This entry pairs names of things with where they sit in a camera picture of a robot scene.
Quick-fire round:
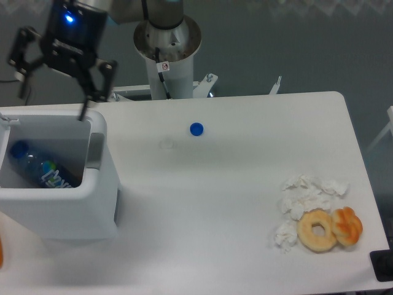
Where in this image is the orange object at edge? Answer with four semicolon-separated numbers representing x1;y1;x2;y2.
0;238;4;269

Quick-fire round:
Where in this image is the glazed twisted bun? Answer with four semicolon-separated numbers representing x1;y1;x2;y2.
331;206;363;246

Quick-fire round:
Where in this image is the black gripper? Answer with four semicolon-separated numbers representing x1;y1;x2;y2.
7;1;117;121

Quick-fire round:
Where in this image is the plain ring donut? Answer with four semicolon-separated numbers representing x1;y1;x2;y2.
297;210;337;253

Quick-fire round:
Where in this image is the black pedestal cable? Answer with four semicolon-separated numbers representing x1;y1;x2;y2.
155;47;172;100

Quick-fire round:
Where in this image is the white trash can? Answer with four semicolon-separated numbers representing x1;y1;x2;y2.
1;109;120;240

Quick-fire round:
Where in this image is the black floor cable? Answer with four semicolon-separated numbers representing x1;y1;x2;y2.
0;79;32;106

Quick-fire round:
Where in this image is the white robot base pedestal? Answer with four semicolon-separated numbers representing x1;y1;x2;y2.
134;15;201;100

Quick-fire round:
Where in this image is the white frame at right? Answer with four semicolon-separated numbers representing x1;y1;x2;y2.
365;106;392;154

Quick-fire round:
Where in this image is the blue bottle cap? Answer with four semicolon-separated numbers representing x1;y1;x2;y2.
189;122;204;136

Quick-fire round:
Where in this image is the white metal table frame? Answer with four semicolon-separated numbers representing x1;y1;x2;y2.
110;73;283;102

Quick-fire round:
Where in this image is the white trash can lid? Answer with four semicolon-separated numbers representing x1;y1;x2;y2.
0;114;20;167

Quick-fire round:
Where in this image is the blue plastic bottle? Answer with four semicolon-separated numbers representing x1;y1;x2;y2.
9;140;81;189

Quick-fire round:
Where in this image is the clear plastic cap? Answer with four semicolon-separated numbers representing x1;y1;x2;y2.
159;137;176;150

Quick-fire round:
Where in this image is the small crumpled white tissue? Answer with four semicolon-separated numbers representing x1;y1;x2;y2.
274;221;298;253

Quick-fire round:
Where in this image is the large crumpled white tissue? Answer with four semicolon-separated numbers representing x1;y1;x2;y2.
279;174;350;221

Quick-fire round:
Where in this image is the black device at edge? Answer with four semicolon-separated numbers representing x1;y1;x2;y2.
370;250;392;282

